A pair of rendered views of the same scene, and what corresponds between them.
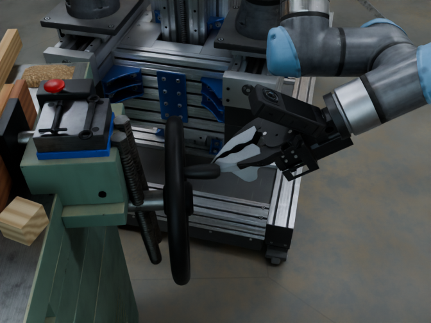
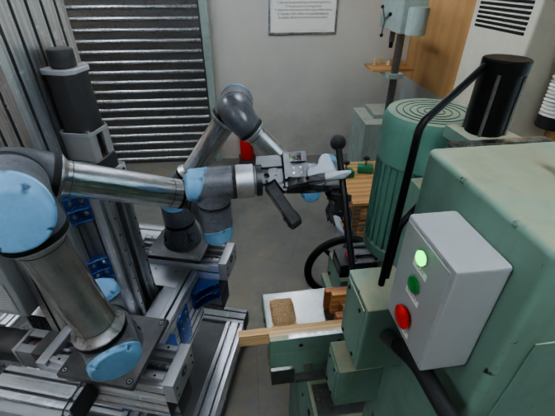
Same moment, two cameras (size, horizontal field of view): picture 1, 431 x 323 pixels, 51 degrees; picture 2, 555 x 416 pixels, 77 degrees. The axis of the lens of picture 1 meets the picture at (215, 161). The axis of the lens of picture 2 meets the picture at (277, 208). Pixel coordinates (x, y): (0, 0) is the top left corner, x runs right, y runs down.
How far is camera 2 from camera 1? 1.34 m
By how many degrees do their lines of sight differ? 70
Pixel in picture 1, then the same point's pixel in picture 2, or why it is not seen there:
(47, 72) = (286, 305)
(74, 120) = (364, 251)
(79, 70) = (272, 296)
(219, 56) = (181, 276)
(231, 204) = (225, 343)
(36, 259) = not seen: hidden behind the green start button
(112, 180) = not seen: hidden behind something
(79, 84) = (340, 251)
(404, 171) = not seen: hidden behind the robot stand
